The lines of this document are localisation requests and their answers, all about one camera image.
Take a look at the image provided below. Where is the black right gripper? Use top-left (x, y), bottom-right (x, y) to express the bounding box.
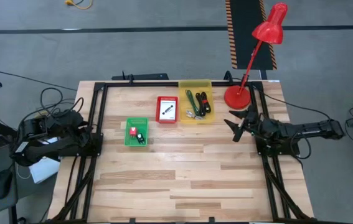
top-left (224, 105), bottom-right (264, 143)

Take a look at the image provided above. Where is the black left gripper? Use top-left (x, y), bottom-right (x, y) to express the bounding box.
top-left (70, 119), bottom-right (98, 147)

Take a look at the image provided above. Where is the black cable with red strap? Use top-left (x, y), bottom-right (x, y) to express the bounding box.
top-left (200, 91), bottom-right (212, 115)

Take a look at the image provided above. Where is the green black braided cable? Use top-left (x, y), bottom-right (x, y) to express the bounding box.
top-left (184, 89), bottom-right (204, 121)

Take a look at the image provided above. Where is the yellow translucent plastic bin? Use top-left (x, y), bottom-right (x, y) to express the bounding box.
top-left (178, 79), bottom-right (216, 125)

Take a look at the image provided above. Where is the red desk lamp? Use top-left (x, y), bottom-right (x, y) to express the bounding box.
top-left (224, 2), bottom-right (288, 110)

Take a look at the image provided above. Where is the green plastic basket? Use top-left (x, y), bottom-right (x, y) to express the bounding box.
top-left (124, 116), bottom-right (149, 147)

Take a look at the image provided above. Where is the white paper sheet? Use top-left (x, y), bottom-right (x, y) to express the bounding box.
top-left (28, 155), bottom-right (61, 184)

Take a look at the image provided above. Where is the red plastic basket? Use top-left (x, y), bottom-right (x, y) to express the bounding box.
top-left (155, 95), bottom-right (179, 124)

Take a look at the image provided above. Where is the black bar device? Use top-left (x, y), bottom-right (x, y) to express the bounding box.
top-left (111, 70), bottom-right (170, 82)

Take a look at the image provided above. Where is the black mat with striped edges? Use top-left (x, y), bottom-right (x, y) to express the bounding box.
top-left (225, 0), bottom-right (278, 70)

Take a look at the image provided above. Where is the black computer mouse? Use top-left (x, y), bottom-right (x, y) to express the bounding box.
top-left (0, 169), bottom-right (14, 200)

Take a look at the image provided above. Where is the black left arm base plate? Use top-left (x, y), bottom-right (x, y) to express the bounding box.
top-left (58, 133), bottom-right (104, 157)

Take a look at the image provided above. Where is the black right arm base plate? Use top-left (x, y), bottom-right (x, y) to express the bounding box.
top-left (255, 129), bottom-right (301, 156)

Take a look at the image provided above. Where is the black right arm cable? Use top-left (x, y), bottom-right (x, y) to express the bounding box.
top-left (250, 84), bottom-right (332, 122)

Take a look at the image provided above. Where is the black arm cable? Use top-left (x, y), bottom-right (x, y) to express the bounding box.
top-left (250, 84), bottom-right (332, 122)
top-left (39, 86), bottom-right (85, 119)

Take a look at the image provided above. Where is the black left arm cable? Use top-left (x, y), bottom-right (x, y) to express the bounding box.
top-left (39, 86), bottom-right (85, 119)

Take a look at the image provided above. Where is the thin black floor cable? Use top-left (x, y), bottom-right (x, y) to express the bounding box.
top-left (0, 70), bottom-right (78, 91)

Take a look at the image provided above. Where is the black aluminium table frame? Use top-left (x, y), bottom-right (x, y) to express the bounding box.
top-left (47, 79), bottom-right (316, 224)

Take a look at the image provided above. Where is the yellow floor cable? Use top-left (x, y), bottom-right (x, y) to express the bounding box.
top-left (65, 0), bottom-right (93, 10)

